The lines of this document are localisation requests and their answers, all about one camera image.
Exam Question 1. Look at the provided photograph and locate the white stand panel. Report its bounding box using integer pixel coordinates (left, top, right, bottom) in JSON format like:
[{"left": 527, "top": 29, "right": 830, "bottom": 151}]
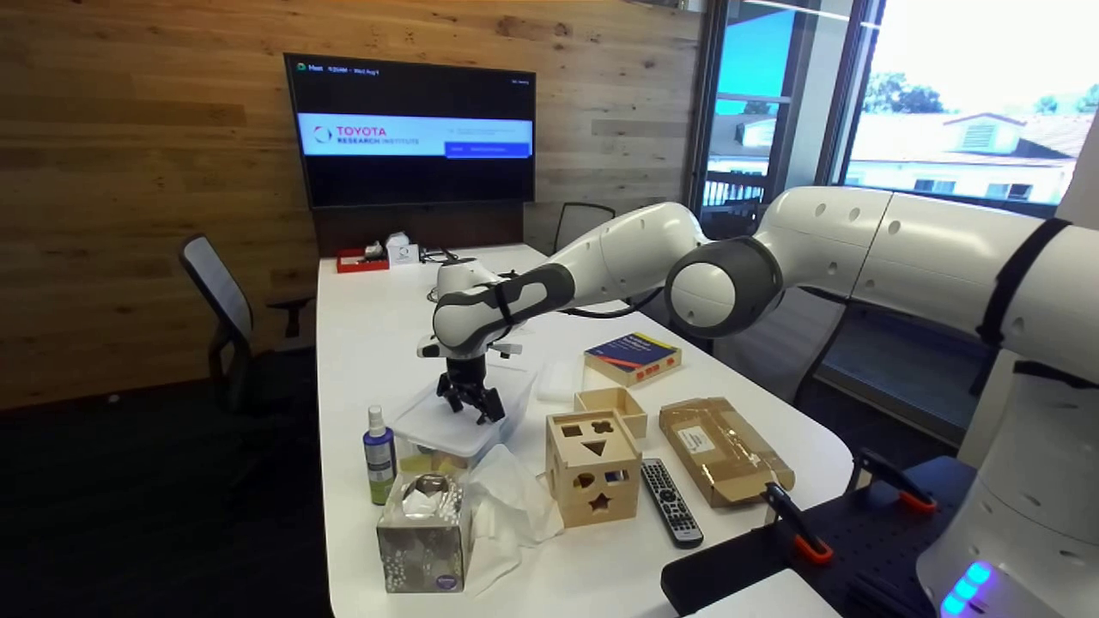
[{"left": 683, "top": 565, "right": 846, "bottom": 618}]

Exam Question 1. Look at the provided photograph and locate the flat open cardboard box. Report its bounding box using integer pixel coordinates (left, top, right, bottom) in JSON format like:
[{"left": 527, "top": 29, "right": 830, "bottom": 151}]
[{"left": 657, "top": 394, "right": 798, "bottom": 513}]

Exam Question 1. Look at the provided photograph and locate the blue chair seat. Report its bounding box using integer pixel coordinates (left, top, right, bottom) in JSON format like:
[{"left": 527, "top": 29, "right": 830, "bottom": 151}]
[{"left": 902, "top": 452, "right": 979, "bottom": 515}]

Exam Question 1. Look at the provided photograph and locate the blue spray bottle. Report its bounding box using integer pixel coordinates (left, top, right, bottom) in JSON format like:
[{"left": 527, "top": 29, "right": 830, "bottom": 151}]
[{"left": 361, "top": 406, "right": 397, "bottom": 509}]

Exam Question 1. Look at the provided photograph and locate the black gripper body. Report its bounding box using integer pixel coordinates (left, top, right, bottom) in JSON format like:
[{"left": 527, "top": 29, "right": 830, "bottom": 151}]
[{"left": 436, "top": 352, "right": 502, "bottom": 400}]

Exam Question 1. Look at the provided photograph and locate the black clamp with orange handle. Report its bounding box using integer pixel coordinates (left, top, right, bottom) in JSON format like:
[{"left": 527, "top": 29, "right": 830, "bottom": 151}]
[
  {"left": 850, "top": 449, "right": 941, "bottom": 521},
  {"left": 761, "top": 479, "right": 839, "bottom": 571}
]

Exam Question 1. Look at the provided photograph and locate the white lunchbox lid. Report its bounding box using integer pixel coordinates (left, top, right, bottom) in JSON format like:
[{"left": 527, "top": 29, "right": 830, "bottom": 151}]
[{"left": 390, "top": 366, "right": 540, "bottom": 461}]

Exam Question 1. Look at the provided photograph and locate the black mounting plate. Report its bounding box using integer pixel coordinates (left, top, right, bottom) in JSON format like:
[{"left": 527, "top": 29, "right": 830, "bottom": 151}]
[{"left": 658, "top": 490, "right": 975, "bottom": 618}]

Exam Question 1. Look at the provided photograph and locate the wooden shape sorter cube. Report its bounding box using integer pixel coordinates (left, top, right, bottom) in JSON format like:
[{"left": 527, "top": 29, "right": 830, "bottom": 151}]
[{"left": 542, "top": 408, "right": 647, "bottom": 527}]

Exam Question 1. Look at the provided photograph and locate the grey tissue box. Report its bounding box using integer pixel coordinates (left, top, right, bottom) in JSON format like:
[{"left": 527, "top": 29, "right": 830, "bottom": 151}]
[{"left": 369, "top": 474, "right": 475, "bottom": 596}]

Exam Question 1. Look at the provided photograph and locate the red flat object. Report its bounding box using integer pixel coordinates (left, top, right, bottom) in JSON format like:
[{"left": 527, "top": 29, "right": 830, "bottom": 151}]
[{"left": 334, "top": 249, "right": 390, "bottom": 277}]

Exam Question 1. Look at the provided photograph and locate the black tv remote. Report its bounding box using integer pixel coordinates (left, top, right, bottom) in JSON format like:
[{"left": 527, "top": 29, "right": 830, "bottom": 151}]
[{"left": 636, "top": 458, "right": 708, "bottom": 552}]

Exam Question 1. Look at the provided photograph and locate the small open wooden box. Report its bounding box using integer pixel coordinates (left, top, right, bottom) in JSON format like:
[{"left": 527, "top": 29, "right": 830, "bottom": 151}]
[{"left": 571, "top": 389, "right": 650, "bottom": 445}]

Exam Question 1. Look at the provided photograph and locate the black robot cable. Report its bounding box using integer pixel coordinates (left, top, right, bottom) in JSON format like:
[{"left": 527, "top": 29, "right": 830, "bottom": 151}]
[{"left": 440, "top": 272, "right": 673, "bottom": 347}]

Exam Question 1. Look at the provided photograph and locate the grey mesh office chair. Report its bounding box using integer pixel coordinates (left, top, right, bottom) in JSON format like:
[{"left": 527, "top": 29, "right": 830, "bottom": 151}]
[
  {"left": 178, "top": 235, "right": 320, "bottom": 419},
  {"left": 554, "top": 200, "right": 619, "bottom": 240},
  {"left": 715, "top": 294, "right": 857, "bottom": 406}
]

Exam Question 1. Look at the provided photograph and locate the dark wooden tv console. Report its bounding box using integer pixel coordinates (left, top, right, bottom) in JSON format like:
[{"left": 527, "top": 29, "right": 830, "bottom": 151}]
[{"left": 313, "top": 204, "right": 527, "bottom": 259}]

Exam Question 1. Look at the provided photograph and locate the wall mounted tv screen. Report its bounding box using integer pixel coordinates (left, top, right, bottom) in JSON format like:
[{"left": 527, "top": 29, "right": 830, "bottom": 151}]
[{"left": 281, "top": 53, "right": 540, "bottom": 212}]

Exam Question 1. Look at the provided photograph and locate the yellow sponge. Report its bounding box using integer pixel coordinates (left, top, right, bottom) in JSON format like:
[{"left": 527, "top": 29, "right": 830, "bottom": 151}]
[{"left": 396, "top": 449, "right": 463, "bottom": 479}]

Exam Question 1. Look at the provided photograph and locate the white crumpled tissue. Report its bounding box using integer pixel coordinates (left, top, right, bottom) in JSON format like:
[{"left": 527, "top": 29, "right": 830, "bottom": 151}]
[{"left": 458, "top": 443, "right": 565, "bottom": 593}]

